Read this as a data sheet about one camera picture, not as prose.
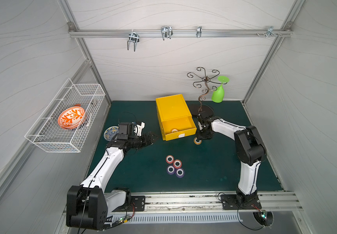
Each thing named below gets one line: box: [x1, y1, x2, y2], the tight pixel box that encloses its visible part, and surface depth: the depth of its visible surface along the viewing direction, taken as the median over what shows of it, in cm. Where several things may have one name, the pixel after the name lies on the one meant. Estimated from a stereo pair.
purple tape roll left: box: [166, 164, 176, 176], surface depth 86 cm
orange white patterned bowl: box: [57, 103, 86, 131], surface depth 67 cm
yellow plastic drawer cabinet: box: [155, 93, 197, 141], surface depth 88 cm
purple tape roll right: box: [175, 167, 186, 178], surface depth 86 cm
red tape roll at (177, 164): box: [173, 159, 183, 169], surface depth 89 cm
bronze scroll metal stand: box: [186, 66, 228, 116], surface depth 95 cm
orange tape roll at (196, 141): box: [193, 136, 203, 145], surface depth 99 cm
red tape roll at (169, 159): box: [165, 155, 175, 164], surface depth 90 cm
